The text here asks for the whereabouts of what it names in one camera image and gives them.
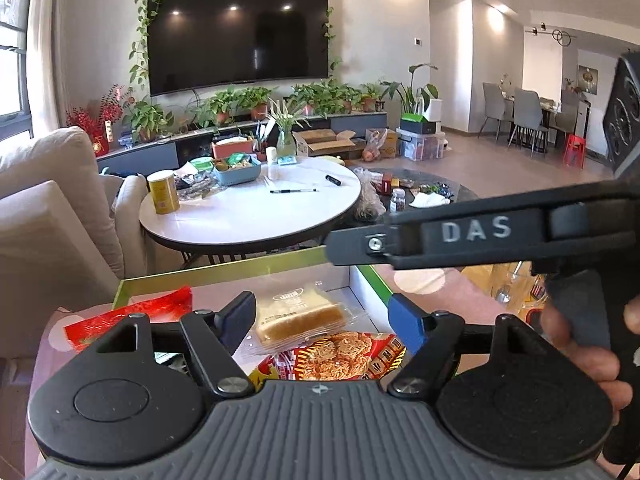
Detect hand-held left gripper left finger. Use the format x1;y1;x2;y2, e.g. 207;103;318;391
74;290;258;401

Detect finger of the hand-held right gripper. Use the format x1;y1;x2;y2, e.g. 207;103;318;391
325;209;422;271

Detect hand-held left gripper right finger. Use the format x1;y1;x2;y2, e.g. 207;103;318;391
387;292;572;402

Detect green cardboard box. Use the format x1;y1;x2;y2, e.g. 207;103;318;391
111;246;407;361

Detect clear-wrapped bread packet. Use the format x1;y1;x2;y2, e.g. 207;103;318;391
254;281;352;357

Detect red yellow noodle snack packet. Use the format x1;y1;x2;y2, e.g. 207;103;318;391
247;329;407;385

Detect green white snack packet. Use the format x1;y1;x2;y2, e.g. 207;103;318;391
152;351;190;376

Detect red biscuit snack packet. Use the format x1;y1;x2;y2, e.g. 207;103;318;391
65;286;193;352

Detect person's right hand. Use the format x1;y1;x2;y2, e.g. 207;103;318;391
542;294;640;412

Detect yellow round side table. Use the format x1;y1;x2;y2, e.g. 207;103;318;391
460;262;551;326

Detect clear plastic bag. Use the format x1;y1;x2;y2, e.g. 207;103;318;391
352;167;387;223

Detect white crumpled tissue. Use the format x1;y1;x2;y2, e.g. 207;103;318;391
410;192;451;209

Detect pink polka-dot blanket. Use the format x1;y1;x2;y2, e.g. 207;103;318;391
24;262;548;480

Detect clear glass cup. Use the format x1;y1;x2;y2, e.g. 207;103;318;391
492;261;538;306

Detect white round table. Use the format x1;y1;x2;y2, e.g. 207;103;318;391
138;154;362;267

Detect clear storage bin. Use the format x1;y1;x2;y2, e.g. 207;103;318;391
399;130;446;162

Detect plastic bag of fruit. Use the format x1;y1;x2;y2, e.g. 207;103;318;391
364;129;398;162

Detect open brown cardboard box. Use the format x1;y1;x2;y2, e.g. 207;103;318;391
292;129;368;158

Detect glass vase with green stems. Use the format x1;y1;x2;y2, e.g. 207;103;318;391
267;97;311;161

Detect green and black box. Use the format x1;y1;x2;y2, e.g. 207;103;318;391
400;114;441;136

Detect grey dining chair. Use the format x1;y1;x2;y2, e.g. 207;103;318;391
477;82;516;138
507;87;551;153

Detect red plastic stool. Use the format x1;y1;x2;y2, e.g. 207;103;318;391
564;135;587;168

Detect blue-grey plastic tray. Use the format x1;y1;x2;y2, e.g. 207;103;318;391
212;156;262;186

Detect tall plant in white planter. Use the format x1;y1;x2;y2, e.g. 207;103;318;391
382;63;443;121

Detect pile of dark wrappers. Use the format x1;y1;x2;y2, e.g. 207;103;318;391
172;167;226;201

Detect dark pen holder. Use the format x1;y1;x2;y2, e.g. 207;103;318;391
252;120;278;153

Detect yellow can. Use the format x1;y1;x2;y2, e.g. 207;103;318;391
147;170;181;215

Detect red tissue box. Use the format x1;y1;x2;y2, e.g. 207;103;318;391
211;136;255;160

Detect grey television cabinet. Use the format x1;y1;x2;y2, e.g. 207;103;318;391
96;110;388;173

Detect row of potted plants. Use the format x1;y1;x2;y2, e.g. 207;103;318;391
121;79;388;143

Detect beige sofa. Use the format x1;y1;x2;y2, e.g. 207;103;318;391
0;126;150;306

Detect red flower decoration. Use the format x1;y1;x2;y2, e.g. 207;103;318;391
65;84;136;157

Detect green trailing vine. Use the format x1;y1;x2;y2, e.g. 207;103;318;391
127;0;346;88

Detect white curtain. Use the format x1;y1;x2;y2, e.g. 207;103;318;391
30;0;71;131

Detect dark-framed window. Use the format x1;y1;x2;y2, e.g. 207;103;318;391
0;0;33;141

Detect framed wall picture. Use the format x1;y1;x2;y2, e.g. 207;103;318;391
577;65;598;95

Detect ring wall lamp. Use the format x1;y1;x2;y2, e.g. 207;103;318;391
532;22;576;48

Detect wall-mounted black television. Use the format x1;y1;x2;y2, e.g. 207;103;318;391
146;0;331;98

